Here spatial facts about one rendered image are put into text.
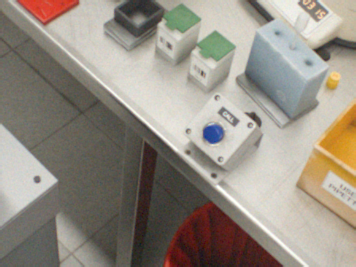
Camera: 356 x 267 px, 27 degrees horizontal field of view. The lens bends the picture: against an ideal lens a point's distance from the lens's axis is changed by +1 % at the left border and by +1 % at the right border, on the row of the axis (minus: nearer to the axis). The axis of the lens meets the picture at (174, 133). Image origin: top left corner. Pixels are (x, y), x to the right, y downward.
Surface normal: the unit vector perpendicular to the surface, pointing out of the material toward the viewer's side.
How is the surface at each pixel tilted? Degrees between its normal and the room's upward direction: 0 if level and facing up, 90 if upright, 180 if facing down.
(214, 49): 0
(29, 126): 0
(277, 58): 90
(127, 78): 0
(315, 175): 90
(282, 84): 90
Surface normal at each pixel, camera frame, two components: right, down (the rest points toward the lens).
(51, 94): 0.10, -0.54
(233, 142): -0.26, -0.19
